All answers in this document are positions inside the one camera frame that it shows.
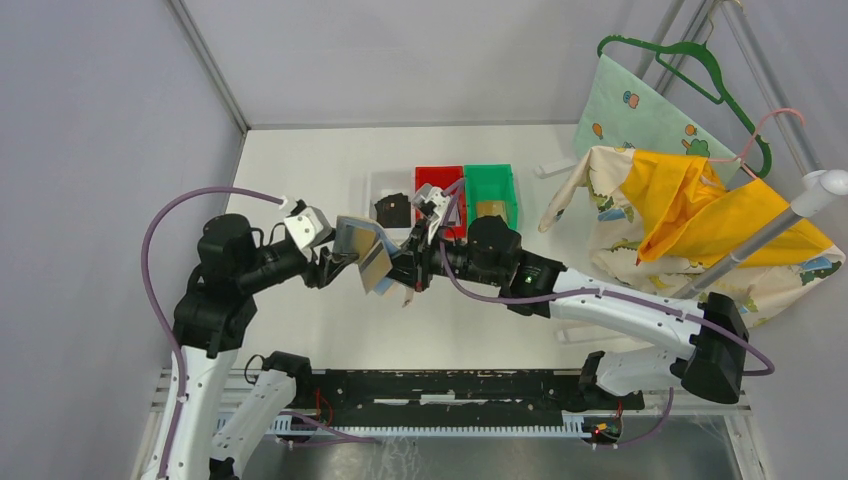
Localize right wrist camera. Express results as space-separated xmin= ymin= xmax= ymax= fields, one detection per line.
xmin=411 ymin=183 xmax=462 ymax=244

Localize clear plastic box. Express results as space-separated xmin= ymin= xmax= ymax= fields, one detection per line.
xmin=533 ymin=158 xmax=578 ymax=179

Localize metal rack pole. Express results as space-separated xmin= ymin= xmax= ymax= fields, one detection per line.
xmin=672 ymin=169 xmax=847 ymax=299

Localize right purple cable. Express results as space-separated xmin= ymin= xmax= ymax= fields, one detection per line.
xmin=437 ymin=177 xmax=776 ymax=452

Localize beige card holder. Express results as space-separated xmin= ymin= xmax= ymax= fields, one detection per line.
xmin=333 ymin=216 xmax=415 ymax=308

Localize pink clothes hanger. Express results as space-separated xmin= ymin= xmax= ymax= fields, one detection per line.
xmin=710 ymin=107 xmax=807 ymax=183

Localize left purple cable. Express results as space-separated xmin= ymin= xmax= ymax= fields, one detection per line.
xmin=140 ymin=186 xmax=380 ymax=480

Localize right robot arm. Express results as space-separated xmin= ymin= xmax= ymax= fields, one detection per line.
xmin=388 ymin=216 xmax=749 ymax=408

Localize dinosaur print cloth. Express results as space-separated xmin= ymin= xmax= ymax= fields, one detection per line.
xmin=538 ymin=146 xmax=846 ymax=327

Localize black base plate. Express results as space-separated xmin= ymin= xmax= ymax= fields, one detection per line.
xmin=288 ymin=369 xmax=645 ymax=429

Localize green clothes hanger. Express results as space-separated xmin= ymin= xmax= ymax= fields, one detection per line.
xmin=596 ymin=35 xmax=773 ymax=178

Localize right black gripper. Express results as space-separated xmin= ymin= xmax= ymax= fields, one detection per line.
xmin=373 ymin=217 xmax=502 ymax=292

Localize green patterned cloth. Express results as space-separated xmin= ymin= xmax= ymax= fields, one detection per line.
xmin=572 ymin=55 xmax=739 ymax=182

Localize black cards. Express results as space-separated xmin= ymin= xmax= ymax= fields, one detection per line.
xmin=372 ymin=192 xmax=413 ymax=230

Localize purple cable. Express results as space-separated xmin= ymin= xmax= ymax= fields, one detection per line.
xmin=140 ymin=186 xmax=380 ymax=480
xmin=437 ymin=177 xmax=776 ymax=452

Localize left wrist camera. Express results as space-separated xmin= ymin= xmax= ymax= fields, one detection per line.
xmin=283 ymin=200 xmax=333 ymax=257

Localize white cable tray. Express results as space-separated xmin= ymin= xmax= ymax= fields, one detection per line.
xmin=215 ymin=411 xmax=588 ymax=440

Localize black card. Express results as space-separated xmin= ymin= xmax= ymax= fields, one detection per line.
xmin=376 ymin=193 xmax=413 ymax=227

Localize green plastic bin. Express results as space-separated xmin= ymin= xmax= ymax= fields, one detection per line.
xmin=463 ymin=164 xmax=520 ymax=230

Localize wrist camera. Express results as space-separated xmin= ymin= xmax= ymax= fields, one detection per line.
xmin=411 ymin=183 xmax=462 ymax=244
xmin=283 ymin=200 xmax=333 ymax=257

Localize white plastic bin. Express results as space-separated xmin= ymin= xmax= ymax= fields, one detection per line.
xmin=364 ymin=168 xmax=415 ymax=244

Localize yellow cloth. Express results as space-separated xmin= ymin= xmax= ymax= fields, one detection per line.
xmin=618 ymin=150 xmax=836 ymax=268

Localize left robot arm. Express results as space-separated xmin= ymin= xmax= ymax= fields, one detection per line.
xmin=142 ymin=214 xmax=359 ymax=479

